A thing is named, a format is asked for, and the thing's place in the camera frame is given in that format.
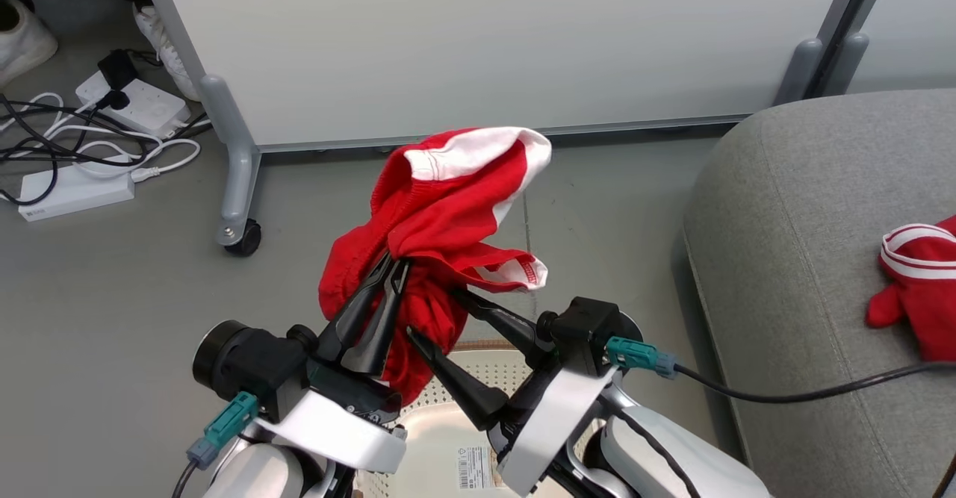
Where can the white laundry basket brown rim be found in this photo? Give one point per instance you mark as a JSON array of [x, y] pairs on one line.
[[448, 438]]

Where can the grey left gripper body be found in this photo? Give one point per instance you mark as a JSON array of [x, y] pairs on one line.
[[358, 393]]

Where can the red garment striped trim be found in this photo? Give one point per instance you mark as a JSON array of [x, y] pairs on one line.
[[922, 289]]

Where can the large white partition grey frame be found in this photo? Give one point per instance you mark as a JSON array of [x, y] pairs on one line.
[[485, 42]]

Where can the black power adapter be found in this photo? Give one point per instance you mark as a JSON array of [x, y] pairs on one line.
[[118, 72]]

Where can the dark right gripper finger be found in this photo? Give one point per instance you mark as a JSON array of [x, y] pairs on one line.
[[511, 326], [463, 390]]

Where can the red white sports shorts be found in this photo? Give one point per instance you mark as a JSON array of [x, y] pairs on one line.
[[441, 207]]

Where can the white square power strip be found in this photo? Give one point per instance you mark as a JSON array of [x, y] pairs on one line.
[[153, 110]]

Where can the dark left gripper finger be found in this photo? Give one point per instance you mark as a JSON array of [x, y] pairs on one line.
[[351, 315], [381, 326]]

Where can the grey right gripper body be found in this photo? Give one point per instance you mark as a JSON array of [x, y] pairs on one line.
[[523, 405]]

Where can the narrow white partition grey frame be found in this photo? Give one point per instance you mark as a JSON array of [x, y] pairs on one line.
[[911, 20]]

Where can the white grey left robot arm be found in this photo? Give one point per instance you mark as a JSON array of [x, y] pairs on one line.
[[254, 475]]

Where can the long white power strip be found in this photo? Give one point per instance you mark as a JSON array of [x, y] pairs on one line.
[[75, 193]]

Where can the black castor wheel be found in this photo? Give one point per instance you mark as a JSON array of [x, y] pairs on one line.
[[246, 238]]

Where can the white barcode label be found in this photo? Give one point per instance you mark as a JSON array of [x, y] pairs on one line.
[[476, 468]]

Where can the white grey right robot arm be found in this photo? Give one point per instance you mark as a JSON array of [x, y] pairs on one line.
[[672, 453]]

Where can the white shoe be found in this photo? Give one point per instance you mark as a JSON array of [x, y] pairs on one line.
[[160, 42], [22, 42]]

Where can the grey fabric sofa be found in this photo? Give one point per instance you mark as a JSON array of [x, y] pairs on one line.
[[821, 222]]

